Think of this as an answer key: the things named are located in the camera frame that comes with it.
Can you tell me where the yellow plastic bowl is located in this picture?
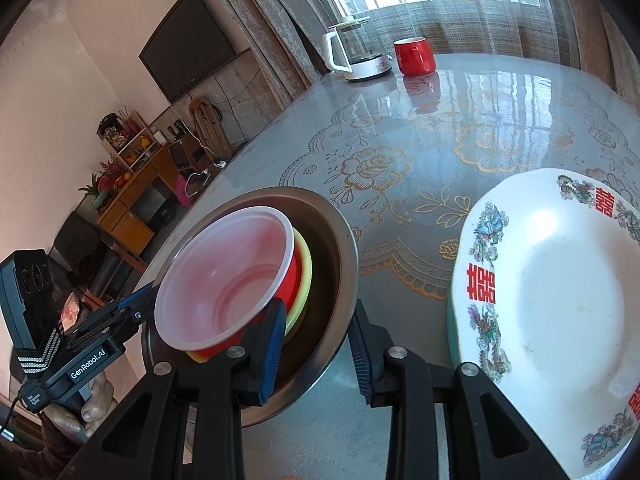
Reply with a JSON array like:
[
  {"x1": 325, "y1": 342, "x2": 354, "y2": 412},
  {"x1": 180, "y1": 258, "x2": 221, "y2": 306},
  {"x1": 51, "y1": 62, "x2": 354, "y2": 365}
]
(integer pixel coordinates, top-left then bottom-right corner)
[{"x1": 187, "y1": 226, "x2": 314, "y2": 365}]

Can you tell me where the stainless steel bowl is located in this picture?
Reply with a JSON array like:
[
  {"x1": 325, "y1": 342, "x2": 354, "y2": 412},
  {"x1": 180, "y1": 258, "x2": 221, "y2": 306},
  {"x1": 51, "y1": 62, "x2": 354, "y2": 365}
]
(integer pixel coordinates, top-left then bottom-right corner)
[{"x1": 141, "y1": 186, "x2": 359, "y2": 428}]

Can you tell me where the pink bag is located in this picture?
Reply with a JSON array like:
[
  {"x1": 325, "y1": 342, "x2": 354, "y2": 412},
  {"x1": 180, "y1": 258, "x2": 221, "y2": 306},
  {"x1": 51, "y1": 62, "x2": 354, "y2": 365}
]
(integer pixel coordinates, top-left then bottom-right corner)
[{"x1": 172, "y1": 175, "x2": 193, "y2": 207}]

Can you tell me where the white electric kettle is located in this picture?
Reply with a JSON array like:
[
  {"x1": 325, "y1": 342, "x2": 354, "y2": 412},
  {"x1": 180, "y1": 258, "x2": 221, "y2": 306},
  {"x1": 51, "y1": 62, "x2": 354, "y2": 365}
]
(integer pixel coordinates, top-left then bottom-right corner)
[{"x1": 321, "y1": 16, "x2": 393, "y2": 82}]

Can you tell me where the wooden folding chair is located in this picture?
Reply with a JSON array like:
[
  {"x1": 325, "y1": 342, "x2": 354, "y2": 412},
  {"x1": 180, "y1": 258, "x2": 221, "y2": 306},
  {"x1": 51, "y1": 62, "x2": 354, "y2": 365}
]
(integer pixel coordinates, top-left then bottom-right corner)
[{"x1": 189, "y1": 96, "x2": 233, "y2": 161}]

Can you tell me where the black wall television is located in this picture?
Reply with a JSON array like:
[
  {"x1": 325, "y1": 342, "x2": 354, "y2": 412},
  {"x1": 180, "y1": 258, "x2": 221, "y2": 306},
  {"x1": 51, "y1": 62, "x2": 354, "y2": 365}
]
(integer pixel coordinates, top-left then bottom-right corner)
[{"x1": 138, "y1": 0, "x2": 237, "y2": 105}]

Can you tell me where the wooden cabinet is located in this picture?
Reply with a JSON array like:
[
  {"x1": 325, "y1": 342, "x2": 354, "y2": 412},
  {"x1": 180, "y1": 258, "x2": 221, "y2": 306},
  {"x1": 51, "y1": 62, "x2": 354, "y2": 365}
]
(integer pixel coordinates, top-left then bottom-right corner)
[{"x1": 97, "y1": 110, "x2": 181, "y2": 256}]

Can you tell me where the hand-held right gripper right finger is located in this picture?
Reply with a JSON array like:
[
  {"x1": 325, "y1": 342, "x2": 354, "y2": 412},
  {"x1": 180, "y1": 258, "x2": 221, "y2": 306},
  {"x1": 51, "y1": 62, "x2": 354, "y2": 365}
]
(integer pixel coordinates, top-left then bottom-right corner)
[{"x1": 348, "y1": 299, "x2": 571, "y2": 480}]

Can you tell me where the person's left forearm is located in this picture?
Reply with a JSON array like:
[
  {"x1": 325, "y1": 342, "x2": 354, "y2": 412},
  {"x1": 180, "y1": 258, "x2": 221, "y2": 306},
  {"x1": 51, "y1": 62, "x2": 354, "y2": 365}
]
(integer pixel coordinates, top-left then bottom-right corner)
[{"x1": 0, "y1": 410, "x2": 96, "y2": 480}]

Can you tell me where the dark armchair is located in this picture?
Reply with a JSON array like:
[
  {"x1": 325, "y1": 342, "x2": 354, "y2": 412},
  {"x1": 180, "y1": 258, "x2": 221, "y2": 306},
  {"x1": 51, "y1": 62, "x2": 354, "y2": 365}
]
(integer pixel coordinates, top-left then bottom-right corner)
[{"x1": 50, "y1": 210, "x2": 146, "y2": 301}]

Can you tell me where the white sheer curtain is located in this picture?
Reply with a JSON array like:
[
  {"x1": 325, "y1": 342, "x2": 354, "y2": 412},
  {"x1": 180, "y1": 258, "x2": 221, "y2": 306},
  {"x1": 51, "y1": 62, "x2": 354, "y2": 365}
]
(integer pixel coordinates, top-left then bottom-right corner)
[{"x1": 300, "y1": 0, "x2": 571, "y2": 66}]

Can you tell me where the red mug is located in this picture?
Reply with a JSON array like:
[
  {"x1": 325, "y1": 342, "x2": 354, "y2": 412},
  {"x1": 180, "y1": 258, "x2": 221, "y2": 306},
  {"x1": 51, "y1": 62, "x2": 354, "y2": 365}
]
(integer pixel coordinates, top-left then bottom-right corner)
[{"x1": 393, "y1": 37, "x2": 437, "y2": 77}]

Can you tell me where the person's left hand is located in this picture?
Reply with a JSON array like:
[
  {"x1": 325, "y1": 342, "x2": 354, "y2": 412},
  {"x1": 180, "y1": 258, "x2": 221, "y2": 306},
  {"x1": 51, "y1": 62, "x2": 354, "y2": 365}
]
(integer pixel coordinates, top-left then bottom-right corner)
[{"x1": 40, "y1": 372, "x2": 113, "y2": 443}]

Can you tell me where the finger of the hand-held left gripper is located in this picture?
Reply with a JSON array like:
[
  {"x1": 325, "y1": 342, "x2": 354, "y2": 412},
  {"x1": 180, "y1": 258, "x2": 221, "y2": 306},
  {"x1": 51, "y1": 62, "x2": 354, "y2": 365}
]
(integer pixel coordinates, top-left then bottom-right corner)
[{"x1": 65, "y1": 282, "x2": 162, "y2": 348}]

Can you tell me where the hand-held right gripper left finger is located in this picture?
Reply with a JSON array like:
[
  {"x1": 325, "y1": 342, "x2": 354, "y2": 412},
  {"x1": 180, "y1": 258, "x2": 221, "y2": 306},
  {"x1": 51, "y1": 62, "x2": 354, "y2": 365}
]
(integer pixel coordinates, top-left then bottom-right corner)
[{"x1": 60, "y1": 298, "x2": 288, "y2": 480}]

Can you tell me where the dark electronic box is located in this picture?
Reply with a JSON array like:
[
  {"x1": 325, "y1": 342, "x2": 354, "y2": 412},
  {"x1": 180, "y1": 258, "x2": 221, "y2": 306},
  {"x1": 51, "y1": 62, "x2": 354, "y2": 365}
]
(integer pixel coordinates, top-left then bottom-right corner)
[{"x1": 167, "y1": 140, "x2": 201, "y2": 171}]

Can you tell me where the red flower plant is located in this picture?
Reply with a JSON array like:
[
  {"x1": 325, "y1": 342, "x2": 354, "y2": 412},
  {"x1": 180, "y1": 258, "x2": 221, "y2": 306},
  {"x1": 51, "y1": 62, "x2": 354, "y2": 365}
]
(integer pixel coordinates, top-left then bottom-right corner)
[{"x1": 77, "y1": 157, "x2": 121, "y2": 206}]

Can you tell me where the beige textured curtain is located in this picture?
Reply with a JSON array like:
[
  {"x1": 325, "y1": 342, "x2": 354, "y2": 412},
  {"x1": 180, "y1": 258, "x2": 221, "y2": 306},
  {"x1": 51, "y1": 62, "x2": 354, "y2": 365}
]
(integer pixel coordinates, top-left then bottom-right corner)
[
  {"x1": 200, "y1": 0, "x2": 351, "y2": 111},
  {"x1": 550, "y1": 0, "x2": 636, "y2": 101}
]

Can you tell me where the red plastic bowl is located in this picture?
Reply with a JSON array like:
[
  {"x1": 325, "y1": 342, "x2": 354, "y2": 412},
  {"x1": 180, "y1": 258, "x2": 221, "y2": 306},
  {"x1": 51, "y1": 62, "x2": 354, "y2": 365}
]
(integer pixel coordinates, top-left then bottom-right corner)
[{"x1": 154, "y1": 206, "x2": 303, "y2": 363}]

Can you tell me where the large white dragon print plate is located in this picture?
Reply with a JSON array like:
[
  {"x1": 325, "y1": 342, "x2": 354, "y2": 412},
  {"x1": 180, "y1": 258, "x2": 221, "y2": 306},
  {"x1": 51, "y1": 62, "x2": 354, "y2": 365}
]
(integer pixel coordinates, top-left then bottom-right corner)
[{"x1": 446, "y1": 167, "x2": 640, "y2": 480}]

